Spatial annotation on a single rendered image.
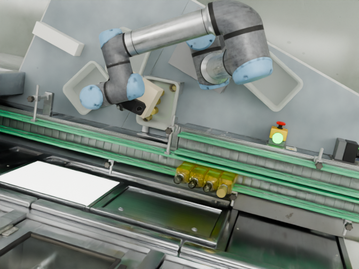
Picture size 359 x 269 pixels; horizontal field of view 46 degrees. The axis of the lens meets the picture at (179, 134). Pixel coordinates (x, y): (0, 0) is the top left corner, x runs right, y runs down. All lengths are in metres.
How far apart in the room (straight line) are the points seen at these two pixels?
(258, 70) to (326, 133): 0.79
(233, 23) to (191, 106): 0.82
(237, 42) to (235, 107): 0.75
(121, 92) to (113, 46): 0.14
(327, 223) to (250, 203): 0.32
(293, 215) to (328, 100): 0.51
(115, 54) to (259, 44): 0.43
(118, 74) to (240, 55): 0.37
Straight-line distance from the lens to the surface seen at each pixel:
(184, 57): 1.86
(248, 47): 1.21
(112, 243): 1.46
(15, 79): 2.23
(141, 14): 2.03
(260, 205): 1.88
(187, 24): 1.25
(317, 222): 1.90
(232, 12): 1.22
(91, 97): 1.33
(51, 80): 2.22
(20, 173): 1.86
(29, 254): 1.37
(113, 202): 1.67
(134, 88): 1.30
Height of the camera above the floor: 2.66
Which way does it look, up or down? 73 degrees down
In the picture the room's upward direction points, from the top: 123 degrees counter-clockwise
